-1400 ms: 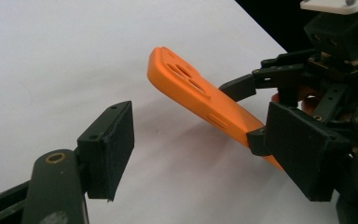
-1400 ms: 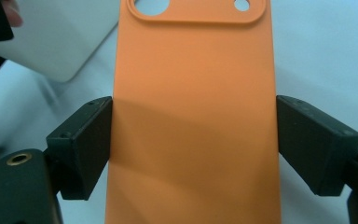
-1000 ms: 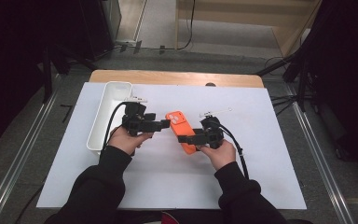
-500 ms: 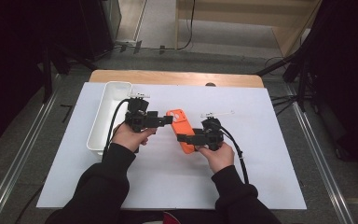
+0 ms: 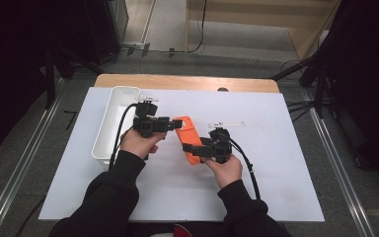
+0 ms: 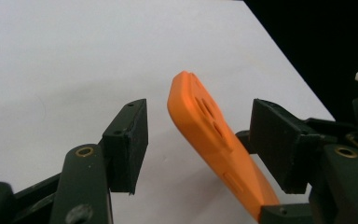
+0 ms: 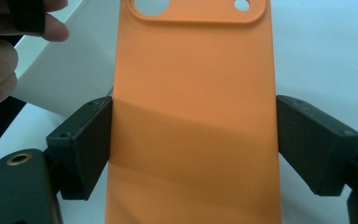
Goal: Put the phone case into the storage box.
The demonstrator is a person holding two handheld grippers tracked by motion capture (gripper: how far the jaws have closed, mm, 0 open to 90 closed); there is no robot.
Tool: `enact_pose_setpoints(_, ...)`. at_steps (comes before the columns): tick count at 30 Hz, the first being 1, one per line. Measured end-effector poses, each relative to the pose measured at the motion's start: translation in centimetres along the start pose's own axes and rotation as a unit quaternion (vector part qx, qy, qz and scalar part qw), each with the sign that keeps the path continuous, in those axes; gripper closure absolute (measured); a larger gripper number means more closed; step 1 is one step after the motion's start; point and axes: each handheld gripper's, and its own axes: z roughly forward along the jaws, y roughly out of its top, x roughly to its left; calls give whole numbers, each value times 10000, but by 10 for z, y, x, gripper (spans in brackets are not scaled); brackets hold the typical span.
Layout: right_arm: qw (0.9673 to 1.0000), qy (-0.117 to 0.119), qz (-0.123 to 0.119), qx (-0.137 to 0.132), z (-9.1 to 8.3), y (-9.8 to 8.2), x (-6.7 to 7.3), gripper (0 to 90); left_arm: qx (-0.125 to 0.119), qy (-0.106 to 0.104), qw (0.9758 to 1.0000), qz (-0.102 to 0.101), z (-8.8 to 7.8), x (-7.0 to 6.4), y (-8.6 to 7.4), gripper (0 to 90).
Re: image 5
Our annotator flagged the person's black upper garment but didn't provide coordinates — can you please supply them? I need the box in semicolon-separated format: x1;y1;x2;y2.
124;220;235;237

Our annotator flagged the white table mat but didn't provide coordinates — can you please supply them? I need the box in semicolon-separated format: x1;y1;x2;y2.
38;86;326;222

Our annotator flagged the white plastic box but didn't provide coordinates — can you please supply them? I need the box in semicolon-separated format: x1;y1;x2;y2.
91;85;142;166

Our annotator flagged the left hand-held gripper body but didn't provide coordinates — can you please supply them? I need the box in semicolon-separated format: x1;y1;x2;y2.
132;96;176;139

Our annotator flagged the orange phone case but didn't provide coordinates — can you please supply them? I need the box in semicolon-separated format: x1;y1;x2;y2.
173;116;205;166

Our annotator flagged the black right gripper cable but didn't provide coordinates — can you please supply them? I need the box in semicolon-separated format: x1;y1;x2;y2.
225;132;262;201

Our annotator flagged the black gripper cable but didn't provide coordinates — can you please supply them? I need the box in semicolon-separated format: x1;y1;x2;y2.
108;103;140;171
225;132;262;201

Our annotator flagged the black metal stand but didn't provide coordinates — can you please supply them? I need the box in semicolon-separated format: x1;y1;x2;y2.
43;45;104;111

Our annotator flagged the light wooden shelf unit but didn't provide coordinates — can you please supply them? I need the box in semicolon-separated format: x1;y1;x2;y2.
185;0;342;62

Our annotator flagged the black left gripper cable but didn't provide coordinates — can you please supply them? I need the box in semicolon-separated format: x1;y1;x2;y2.
108;103;140;171

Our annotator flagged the black tripod stand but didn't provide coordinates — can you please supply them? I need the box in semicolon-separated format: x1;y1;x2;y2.
270;42;343;120

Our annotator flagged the black floor cable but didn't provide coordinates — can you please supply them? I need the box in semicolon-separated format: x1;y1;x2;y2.
187;0;209;54

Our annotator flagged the grey cabinet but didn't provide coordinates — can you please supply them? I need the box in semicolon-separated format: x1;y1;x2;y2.
108;0;130;46

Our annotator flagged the person's right hand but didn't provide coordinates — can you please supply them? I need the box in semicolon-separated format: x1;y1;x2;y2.
202;154;244;190

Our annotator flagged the red garment with zipper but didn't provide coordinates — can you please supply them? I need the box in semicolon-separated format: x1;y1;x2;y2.
172;223;194;237

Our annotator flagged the dark curtain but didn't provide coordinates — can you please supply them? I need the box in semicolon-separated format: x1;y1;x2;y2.
320;0;379;187
0;0;121;162

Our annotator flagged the metal floor rail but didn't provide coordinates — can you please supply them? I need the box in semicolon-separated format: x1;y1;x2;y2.
0;93;64;237
303;88;377;237

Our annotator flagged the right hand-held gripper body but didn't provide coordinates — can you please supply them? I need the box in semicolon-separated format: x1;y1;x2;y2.
208;121;246;165

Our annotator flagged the person's left hand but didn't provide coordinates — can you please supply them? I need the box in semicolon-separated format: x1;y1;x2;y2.
119;127;168;161

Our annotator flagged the wooden table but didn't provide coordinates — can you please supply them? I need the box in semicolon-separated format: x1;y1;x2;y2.
93;73;280;94

